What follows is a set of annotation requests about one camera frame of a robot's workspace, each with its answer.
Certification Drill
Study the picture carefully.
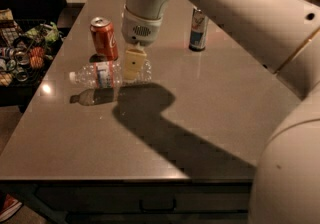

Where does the dark drawer with handle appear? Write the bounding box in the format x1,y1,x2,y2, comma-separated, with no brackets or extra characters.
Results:
36,184,250,213

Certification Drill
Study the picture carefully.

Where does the blue silver energy drink can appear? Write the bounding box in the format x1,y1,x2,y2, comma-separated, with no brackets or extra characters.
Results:
189,7,209,51

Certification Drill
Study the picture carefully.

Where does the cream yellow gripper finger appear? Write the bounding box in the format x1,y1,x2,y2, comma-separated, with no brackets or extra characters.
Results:
123,48,147,80

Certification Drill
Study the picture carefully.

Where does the black wire basket of snacks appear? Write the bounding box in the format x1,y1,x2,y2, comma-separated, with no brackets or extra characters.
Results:
0,9,63,108

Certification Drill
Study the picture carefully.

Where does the red shoe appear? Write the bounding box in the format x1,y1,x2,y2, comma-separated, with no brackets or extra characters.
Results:
0,194,23,223

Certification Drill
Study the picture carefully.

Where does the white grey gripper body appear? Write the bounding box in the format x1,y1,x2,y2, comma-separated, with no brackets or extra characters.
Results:
121,0,169,47

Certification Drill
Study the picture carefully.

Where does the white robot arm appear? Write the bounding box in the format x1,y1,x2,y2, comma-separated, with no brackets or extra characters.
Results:
122,0,320,224

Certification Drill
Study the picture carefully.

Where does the red coke can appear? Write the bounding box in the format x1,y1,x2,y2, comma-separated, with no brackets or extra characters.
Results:
90,17,118,61

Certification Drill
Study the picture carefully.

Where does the clear plastic water bottle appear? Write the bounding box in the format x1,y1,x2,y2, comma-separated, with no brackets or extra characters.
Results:
69,60,152,89

